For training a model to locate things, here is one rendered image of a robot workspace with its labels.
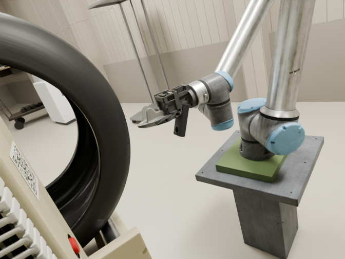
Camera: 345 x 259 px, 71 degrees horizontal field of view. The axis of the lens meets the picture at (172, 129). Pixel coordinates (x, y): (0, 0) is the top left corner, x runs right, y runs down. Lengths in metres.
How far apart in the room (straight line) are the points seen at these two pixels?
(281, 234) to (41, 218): 1.29
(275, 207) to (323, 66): 2.20
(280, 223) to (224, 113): 0.74
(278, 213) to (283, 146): 0.46
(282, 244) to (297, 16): 1.13
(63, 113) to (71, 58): 4.96
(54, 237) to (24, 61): 0.30
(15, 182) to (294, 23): 0.90
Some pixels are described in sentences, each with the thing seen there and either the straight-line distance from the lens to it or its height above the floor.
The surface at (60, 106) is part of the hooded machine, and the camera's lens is 5.46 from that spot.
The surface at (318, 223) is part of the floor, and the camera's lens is 1.84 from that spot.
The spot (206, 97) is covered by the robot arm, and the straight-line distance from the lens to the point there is 0.84.
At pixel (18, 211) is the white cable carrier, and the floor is 1.21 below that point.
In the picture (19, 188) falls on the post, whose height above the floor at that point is 1.22.
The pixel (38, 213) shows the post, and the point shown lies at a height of 1.18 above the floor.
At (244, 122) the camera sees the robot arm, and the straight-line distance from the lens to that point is 1.17.
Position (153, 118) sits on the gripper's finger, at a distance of 0.77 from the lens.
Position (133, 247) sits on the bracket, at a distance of 0.61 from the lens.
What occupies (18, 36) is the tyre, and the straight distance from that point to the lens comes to 0.52.
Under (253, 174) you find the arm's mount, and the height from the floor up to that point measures 0.63.
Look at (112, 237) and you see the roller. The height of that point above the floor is 0.92.
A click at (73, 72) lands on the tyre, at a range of 0.52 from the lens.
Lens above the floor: 1.35
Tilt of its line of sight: 23 degrees down
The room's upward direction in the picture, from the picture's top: 17 degrees counter-clockwise
